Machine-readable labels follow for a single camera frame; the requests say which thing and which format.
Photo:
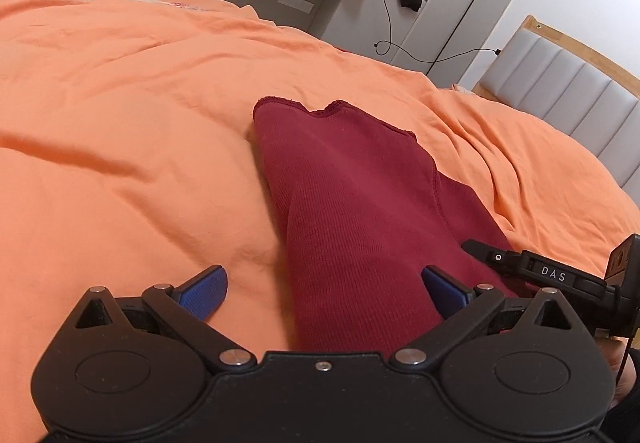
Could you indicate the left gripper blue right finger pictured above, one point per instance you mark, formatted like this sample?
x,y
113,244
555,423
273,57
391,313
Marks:
x,y
467,313

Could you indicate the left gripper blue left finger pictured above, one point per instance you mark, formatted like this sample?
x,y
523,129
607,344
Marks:
x,y
182,313

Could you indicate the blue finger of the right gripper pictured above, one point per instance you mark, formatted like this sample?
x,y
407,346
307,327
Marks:
x,y
540,271

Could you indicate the dark red knit sweater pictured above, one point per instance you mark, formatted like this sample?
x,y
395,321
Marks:
x,y
362,209

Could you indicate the orange bed blanket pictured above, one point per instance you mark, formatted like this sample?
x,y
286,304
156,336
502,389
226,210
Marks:
x,y
128,159

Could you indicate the grey padded wooden headboard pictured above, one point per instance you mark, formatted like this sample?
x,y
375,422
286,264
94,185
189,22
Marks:
x,y
575,89

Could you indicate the white wall socket plate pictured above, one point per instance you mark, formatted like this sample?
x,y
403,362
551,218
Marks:
x,y
304,6

